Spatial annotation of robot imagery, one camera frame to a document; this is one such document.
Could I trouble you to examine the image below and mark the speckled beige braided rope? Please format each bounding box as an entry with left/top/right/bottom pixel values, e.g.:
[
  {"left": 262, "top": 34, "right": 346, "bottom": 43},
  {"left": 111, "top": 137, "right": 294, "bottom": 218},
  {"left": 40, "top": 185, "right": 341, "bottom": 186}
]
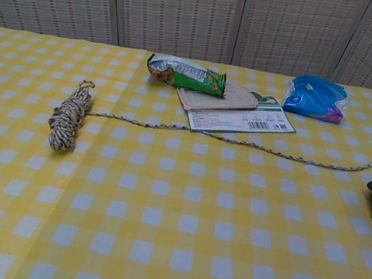
[{"left": 44, "top": 74, "right": 372, "bottom": 201}]

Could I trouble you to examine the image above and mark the wet wipes pack beige lid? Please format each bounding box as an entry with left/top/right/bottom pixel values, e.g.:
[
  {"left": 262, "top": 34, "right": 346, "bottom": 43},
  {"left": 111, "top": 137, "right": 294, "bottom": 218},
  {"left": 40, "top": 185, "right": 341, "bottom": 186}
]
[{"left": 171, "top": 76, "right": 303, "bottom": 148}]

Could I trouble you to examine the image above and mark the green snack bag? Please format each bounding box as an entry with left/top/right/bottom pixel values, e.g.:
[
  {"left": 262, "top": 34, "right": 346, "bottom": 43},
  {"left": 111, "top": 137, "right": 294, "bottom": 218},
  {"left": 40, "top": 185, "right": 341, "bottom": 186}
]
[{"left": 143, "top": 52, "right": 233, "bottom": 100}]

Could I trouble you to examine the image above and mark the yellow white checkered tablecloth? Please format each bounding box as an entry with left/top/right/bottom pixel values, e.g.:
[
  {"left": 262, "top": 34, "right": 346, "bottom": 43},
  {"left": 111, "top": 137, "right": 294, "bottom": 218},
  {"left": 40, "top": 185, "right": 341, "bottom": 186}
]
[{"left": 0, "top": 27, "right": 372, "bottom": 279}]

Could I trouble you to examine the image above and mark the blue tissue pack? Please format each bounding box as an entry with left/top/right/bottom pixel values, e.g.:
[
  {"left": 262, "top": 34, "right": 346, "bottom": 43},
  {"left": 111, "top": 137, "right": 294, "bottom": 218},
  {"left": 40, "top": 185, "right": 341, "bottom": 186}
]
[{"left": 280, "top": 71, "right": 353, "bottom": 127}]

